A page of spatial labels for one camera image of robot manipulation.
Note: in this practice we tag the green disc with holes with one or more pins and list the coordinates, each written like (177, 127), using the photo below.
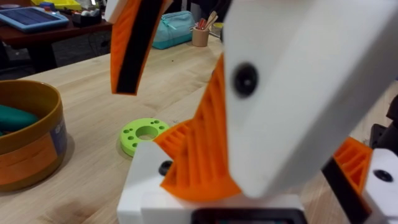
(130, 135)

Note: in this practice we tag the black box with small items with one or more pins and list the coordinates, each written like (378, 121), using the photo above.
(86, 18)

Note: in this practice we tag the brown round tub with toys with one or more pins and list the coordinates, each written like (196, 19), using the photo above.
(28, 149)

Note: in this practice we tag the white orange finger of the right gripper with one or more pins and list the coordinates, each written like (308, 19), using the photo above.
(295, 77)
(133, 46)

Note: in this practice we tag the left gripper white orange right finger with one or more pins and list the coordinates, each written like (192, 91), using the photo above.
(381, 193)

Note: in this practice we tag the yellow box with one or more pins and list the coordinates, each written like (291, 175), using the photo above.
(62, 4)

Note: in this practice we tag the left gripper bare white left finger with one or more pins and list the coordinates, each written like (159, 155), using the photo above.
(136, 180)

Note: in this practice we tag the dark wooden side table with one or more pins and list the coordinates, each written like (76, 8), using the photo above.
(40, 39)

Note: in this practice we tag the teal zip pouch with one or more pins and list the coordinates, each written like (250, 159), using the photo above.
(174, 29)

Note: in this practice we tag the beige cup with sticks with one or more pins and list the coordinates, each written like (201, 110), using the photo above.
(200, 38)

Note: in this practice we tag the blue flat tray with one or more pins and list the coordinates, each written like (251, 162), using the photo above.
(31, 19)

